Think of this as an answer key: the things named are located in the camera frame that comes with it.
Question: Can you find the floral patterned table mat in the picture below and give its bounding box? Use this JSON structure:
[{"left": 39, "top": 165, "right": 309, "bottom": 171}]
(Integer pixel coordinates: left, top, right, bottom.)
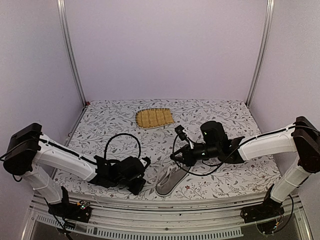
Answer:
[{"left": 54, "top": 99, "right": 281, "bottom": 201}]

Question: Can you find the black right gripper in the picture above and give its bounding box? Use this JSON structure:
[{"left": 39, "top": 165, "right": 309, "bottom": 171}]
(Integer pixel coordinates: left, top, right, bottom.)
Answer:
[{"left": 169, "top": 143, "right": 220, "bottom": 168}]

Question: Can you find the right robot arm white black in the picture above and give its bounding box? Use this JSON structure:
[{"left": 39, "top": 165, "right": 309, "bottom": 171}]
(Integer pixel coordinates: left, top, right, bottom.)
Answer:
[{"left": 170, "top": 116, "right": 320, "bottom": 218}]

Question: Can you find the left black camera cable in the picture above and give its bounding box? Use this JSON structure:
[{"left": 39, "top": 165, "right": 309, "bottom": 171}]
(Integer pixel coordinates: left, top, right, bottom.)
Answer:
[{"left": 103, "top": 132, "right": 142, "bottom": 161}]

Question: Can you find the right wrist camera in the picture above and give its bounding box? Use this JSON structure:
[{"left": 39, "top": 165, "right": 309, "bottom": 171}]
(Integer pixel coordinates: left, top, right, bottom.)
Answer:
[{"left": 174, "top": 125, "right": 194, "bottom": 149}]

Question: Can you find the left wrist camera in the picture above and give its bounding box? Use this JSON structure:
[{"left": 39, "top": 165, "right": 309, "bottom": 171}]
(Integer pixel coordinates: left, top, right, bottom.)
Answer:
[{"left": 140, "top": 156, "right": 151, "bottom": 170}]

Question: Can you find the aluminium frame post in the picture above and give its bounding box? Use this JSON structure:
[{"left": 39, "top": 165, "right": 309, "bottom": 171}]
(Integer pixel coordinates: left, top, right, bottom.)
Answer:
[
  {"left": 56, "top": 0, "right": 87, "bottom": 107},
  {"left": 245, "top": 0, "right": 275, "bottom": 109}
]

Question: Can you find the grey canvas sneaker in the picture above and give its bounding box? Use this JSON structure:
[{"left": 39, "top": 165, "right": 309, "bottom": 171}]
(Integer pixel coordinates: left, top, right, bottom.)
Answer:
[{"left": 155, "top": 165, "right": 187, "bottom": 197}]

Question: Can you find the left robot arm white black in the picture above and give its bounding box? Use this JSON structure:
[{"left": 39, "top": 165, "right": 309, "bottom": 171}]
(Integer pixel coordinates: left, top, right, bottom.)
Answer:
[{"left": 0, "top": 123, "right": 151, "bottom": 217}]

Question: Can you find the white shoelace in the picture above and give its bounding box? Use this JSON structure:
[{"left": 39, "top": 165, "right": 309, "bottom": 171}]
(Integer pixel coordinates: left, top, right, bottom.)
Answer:
[{"left": 143, "top": 159, "right": 176, "bottom": 188}]

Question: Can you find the front aluminium rail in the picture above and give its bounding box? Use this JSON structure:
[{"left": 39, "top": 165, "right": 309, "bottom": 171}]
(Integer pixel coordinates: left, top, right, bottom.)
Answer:
[{"left": 21, "top": 193, "right": 314, "bottom": 240}]

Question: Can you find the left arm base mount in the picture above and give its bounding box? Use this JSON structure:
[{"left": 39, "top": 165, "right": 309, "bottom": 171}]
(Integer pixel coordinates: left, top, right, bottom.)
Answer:
[{"left": 48, "top": 202, "right": 92, "bottom": 223}]

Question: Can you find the right black camera cable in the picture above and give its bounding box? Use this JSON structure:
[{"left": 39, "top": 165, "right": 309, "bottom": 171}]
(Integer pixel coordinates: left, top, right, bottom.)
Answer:
[{"left": 172, "top": 134, "right": 243, "bottom": 176}]

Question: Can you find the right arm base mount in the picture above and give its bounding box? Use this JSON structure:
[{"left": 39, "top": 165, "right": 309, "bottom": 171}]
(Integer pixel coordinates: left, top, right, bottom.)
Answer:
[{"left": 240, "top": 199, "right": 285, "bottom": 223}]

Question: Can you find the black camera cable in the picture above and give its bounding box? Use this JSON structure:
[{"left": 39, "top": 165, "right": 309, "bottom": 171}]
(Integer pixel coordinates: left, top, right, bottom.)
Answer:
[
  {"left": 103, "top": 132, "right": 142, "bottom": 161},
  {"left": 172, "top": 134, "right": 243, "bottom": 176}
]

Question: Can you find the woven bamboo tray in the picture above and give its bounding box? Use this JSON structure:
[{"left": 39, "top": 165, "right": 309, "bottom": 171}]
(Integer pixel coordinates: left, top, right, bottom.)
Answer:
[{"left": 135, "top": 108, "right": 175, "bottom": 129}]

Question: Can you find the left aluminium frame post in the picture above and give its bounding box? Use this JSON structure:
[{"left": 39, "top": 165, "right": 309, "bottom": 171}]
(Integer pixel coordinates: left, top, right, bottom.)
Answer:
[{"left": 56, "top": 0, "right": 87, "bottom": 107}]

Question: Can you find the right aluminium frame post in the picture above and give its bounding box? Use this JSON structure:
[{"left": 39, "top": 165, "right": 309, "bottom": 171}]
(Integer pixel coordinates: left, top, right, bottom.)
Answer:
[{"left": 245, "top": 0, "right": 275, "bottom": 109}]

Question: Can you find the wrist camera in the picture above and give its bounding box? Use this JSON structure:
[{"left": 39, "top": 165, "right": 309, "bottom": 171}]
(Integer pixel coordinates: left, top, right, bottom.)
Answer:
[
  {"left": 174, "top": 125, "right": 194, "bottom": 149},
  {"left": 140, "top": 156, "right": 151, "bottom": 170}
]

